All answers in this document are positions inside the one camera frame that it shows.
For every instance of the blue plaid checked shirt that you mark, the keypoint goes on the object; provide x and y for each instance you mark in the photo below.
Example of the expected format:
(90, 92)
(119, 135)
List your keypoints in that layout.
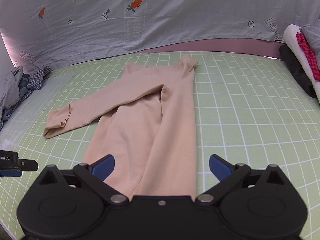
(36, 79)

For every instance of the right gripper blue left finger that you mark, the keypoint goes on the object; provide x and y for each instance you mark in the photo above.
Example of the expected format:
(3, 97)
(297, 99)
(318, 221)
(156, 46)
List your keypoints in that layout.
(92, 177)

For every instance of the folded black garment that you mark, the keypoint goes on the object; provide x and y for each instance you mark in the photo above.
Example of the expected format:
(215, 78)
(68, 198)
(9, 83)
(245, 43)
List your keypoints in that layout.
(296, 70)

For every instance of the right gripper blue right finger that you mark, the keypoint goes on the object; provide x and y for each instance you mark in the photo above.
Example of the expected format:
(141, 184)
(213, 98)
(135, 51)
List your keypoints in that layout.
(229, 177)

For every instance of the folded grey garment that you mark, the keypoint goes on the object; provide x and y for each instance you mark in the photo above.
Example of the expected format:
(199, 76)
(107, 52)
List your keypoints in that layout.
(312, 35)

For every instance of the blue denim jeans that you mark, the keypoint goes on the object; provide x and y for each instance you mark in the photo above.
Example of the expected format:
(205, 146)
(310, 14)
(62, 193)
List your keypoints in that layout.
(24, 93)

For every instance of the grey carrot-print backdrop sheet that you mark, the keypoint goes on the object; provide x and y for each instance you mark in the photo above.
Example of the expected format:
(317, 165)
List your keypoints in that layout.
(58, 33)

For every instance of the green grid cutting mat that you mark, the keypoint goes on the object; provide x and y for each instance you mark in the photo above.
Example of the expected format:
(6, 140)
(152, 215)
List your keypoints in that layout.
(248, 109)

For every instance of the folded red checked garment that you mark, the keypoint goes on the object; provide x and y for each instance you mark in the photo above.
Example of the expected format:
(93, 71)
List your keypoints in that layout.
(308, 52)

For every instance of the grey hoodie sweatshirt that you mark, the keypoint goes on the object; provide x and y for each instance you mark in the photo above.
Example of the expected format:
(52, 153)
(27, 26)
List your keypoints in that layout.
(10, 93)

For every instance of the folded white garment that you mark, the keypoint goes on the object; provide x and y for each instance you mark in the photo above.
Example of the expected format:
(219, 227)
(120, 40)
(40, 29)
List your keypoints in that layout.
(290, 39)

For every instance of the beige long-sleeve shirt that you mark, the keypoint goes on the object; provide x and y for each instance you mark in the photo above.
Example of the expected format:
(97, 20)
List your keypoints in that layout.
(146, 121)

